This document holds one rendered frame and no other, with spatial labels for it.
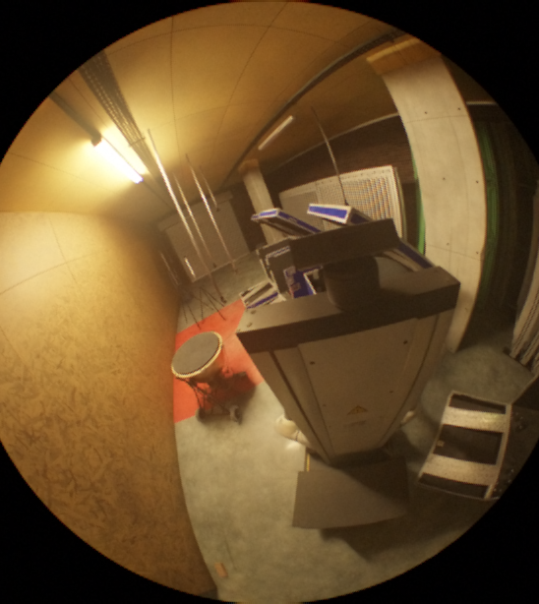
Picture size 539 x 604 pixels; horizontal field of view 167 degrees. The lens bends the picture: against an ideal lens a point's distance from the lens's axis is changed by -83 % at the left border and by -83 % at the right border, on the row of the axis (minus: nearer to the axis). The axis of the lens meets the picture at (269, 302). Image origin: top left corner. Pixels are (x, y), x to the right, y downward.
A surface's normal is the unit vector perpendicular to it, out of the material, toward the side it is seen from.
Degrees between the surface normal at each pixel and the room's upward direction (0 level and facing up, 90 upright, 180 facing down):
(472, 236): 90
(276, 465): 0
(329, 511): 0
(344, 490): 0
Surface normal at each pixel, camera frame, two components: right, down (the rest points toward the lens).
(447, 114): -0.87, 0.47
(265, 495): -0.33, -0.80
